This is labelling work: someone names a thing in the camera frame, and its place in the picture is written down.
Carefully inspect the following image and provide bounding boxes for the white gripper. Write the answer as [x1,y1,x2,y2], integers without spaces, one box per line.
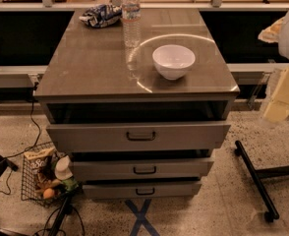
[263,66,289,123]

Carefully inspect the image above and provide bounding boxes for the clear plastic water bottle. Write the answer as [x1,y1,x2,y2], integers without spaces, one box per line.
[122,0,141,48]

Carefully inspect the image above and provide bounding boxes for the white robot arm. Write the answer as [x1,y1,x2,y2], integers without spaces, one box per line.
[258,11,289,124]

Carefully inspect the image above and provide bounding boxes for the black wheeled stand base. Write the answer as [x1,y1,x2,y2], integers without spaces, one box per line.
[234,141,289,223]

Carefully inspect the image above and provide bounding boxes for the top grey drawer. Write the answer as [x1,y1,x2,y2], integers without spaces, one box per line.
[47,121,230,152]

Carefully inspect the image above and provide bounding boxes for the grey drawer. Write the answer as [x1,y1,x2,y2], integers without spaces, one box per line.
[83,181,202,200]
[47,121,230,152]
[70,157,213,181]

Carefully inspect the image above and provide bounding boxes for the white bowl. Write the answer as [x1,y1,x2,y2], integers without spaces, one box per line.
[152,44,196,81]

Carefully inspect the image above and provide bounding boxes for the bottom grey drawer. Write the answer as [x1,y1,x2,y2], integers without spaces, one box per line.
[83,181,202,200]

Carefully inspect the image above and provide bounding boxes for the middle grey drawer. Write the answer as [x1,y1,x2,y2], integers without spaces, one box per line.
[70,157,213,181]

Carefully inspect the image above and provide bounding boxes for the grey drawer cabinet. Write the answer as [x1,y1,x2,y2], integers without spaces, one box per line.
[33,7,241,201]

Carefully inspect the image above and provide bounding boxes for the blue white chip bag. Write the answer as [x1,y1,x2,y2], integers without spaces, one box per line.
[79,4,122,29]

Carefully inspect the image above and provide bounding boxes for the white cup in basket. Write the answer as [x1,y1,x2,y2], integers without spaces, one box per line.
[55,155,73,180]

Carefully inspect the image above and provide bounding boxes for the black tripod leg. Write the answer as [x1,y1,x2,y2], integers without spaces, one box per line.
[32,194,86,236]

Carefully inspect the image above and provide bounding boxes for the tan snack bag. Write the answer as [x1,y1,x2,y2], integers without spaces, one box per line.
[24,147,54,184]

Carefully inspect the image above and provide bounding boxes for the orange fruit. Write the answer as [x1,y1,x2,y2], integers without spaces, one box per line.
[43,188,55,199]

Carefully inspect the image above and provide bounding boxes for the black wire basket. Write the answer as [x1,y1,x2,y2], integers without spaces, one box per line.
[21,142,69,207]

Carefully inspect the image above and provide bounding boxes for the black power cable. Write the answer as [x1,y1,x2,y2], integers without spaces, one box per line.
[0,81,43,212]

